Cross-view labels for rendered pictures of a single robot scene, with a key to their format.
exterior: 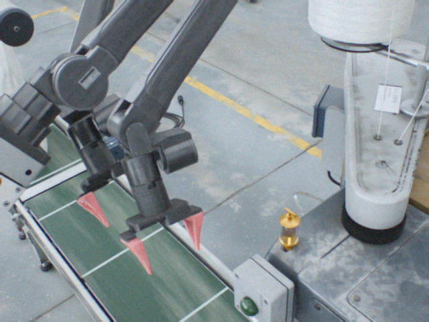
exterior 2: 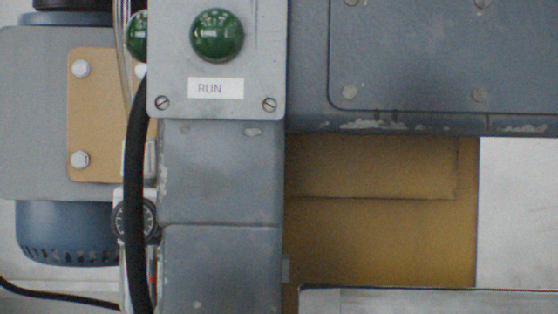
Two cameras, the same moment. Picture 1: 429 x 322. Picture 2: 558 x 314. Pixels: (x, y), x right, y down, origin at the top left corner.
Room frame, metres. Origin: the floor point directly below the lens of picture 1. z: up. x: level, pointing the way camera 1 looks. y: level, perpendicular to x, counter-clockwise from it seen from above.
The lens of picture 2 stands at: (0.01, 0.42, 1.25)
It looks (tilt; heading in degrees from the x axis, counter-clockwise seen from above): 3 degrees down; 307
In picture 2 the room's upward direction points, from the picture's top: 1 degrees clockwise
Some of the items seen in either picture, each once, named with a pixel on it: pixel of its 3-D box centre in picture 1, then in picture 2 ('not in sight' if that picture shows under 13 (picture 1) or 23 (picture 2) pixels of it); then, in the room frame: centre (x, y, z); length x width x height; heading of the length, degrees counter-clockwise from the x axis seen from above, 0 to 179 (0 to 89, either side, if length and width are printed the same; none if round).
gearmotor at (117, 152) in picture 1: (99, 143); not in sight; (2.15, 0.60, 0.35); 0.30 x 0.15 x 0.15; 37
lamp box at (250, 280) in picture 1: (263, 296); (219, 37); (0.41, -0.06, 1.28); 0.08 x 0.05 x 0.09; 37
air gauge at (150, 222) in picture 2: not in sight; (135, 220); (0.61, -0.19, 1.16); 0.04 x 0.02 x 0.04; 37
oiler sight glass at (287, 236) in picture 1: (289, 229); not in sight; (0.46, -0.10, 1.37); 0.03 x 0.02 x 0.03; 37
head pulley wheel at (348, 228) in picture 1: (373, 216); not in sight; (0.49, -0.23, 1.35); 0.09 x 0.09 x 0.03
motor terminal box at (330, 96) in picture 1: (333, 117); not in sight; (0.90, -0.28, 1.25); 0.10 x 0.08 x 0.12; 152
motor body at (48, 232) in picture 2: not in sight; (91, 139); (0.85, -0.38, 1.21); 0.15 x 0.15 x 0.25
